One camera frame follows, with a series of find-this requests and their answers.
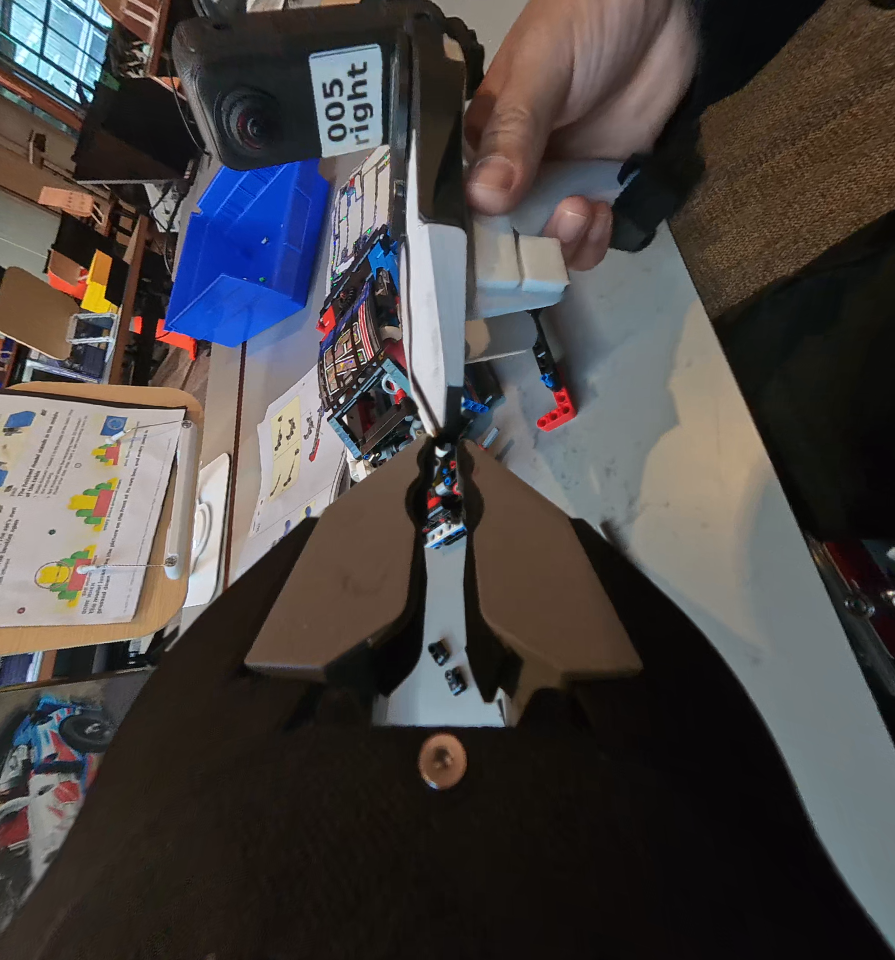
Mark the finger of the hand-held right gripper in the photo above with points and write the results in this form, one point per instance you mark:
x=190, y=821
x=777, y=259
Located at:
x=436, y=315

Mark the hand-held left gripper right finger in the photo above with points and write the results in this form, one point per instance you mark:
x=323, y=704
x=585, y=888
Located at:
x=552, y=592

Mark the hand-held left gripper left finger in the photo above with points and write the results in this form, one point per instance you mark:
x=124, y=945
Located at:
x=335, y=592

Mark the toy brick race car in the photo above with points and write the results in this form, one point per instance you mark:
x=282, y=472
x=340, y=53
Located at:
x=365, y=360

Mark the long black brick beam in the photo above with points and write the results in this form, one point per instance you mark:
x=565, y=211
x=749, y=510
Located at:
x=543, y=345

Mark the red angled brick beam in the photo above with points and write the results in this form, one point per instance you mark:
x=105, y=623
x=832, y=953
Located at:
x=556, y=416

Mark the adjoining grey desk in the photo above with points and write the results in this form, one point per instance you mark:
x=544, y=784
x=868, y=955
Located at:
x=219, y=390

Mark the person's right hand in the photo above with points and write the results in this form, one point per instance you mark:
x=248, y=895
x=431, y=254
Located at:
x=582, y=75

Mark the small black brick piece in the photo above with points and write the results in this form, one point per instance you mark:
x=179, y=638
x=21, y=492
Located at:
x=456, y=679
x=438, y=651

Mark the sticker sheet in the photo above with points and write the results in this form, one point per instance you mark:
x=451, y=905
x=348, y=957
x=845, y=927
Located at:
x=357, y=210

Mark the open building instruction booklet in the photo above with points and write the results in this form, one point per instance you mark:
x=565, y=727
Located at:
x=297, y=450

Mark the black monitor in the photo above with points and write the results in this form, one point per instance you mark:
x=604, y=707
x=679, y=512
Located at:
x=132, y=135

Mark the instruction sheet on stand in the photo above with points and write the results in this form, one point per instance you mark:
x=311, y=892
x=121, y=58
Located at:
x=170, y=592

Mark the blue plastic bin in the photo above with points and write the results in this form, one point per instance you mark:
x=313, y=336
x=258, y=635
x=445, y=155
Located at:
x=252, y=247

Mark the background wooden workbench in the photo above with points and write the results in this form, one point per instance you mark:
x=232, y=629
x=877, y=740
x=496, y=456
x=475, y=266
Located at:
x=129, y=300

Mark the yellow plastic bin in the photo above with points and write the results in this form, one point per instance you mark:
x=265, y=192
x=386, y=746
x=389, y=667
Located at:
x=101, y=281

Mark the printed instruction sheet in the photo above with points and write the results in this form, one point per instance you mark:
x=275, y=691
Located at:
x=57, y=510

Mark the person's black jacket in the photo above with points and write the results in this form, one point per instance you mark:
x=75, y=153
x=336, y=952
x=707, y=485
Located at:
x=830, y=412

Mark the brown display board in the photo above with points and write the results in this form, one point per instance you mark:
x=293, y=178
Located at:
x=31, y=311

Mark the black toy set box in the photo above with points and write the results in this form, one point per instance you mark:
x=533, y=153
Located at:
x=27, y=787

